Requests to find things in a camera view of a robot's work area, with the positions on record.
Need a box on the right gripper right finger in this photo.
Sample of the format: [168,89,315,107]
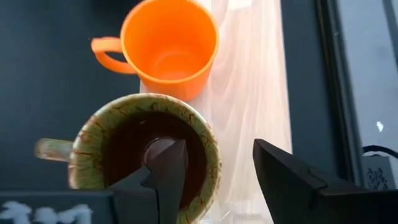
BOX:
[252,138,369,224]

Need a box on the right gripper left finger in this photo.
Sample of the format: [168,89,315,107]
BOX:
[111,139,189,224]

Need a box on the green brown ceramic mug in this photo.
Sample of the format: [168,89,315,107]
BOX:
[34,92,223,224]

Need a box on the orange plastic mug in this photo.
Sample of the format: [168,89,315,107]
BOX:
[90,0,220,102]

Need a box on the grey device box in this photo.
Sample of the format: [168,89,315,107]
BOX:
[363,154,398,190]

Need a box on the black cable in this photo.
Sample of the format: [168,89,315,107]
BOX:
[362,144,398,159]

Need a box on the black table edge rail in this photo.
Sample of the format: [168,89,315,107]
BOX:
[315,0,366,187]

